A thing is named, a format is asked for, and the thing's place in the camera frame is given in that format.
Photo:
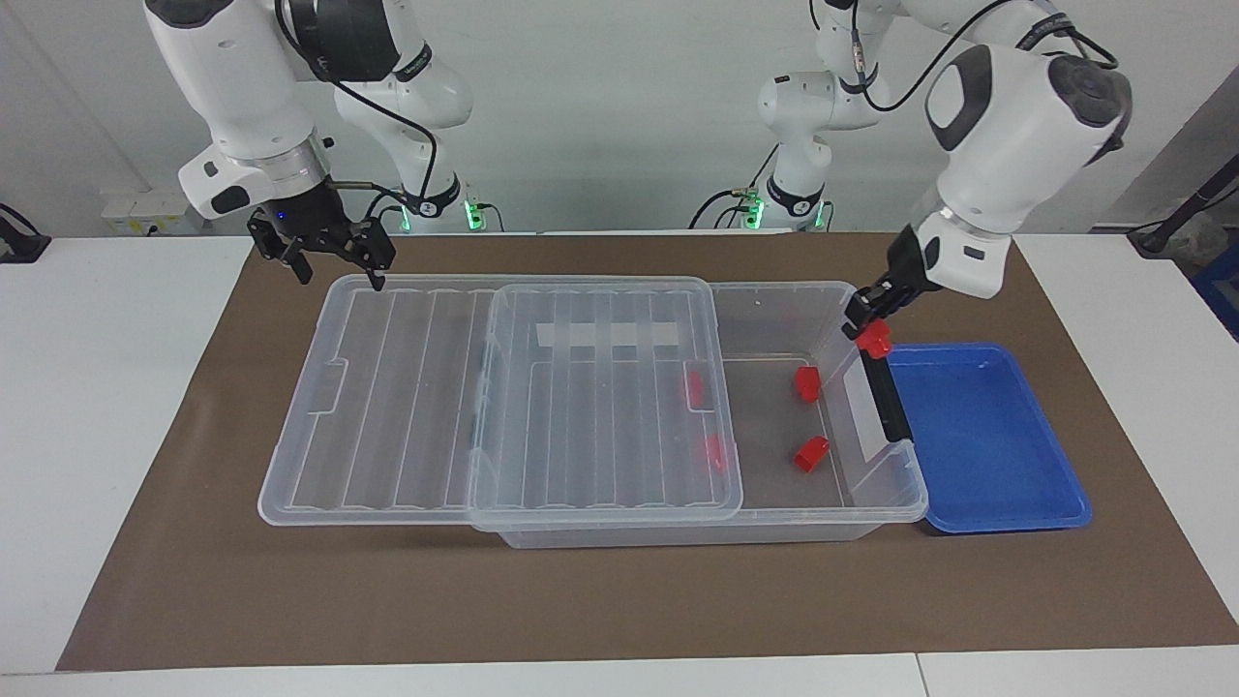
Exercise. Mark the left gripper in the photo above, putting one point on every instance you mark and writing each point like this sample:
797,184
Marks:
913,261

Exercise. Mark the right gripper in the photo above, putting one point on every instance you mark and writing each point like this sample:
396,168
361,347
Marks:
308,221

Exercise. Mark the red block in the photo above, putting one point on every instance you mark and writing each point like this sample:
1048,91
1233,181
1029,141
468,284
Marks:
811,455
693,389
876,341
807,384
715,453

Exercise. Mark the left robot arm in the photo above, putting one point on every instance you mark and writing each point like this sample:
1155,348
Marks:
1007,145

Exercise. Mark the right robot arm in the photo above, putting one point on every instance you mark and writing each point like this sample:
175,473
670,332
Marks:
232,87

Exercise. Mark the clear plastic box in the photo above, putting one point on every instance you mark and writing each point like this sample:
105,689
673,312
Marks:
774,503

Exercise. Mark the clear plastic lid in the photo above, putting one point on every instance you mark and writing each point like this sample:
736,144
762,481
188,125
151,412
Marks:
387,407

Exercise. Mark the blue plastic tray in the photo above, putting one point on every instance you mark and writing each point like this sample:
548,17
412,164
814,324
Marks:
987,436

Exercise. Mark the black stand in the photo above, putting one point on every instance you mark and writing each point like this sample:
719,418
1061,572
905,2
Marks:
1195,198
21,247

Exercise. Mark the blue crate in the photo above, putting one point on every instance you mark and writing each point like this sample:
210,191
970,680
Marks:
1222,290

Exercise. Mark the white wall socket strip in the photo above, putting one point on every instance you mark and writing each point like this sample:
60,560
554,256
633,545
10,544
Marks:
145,208

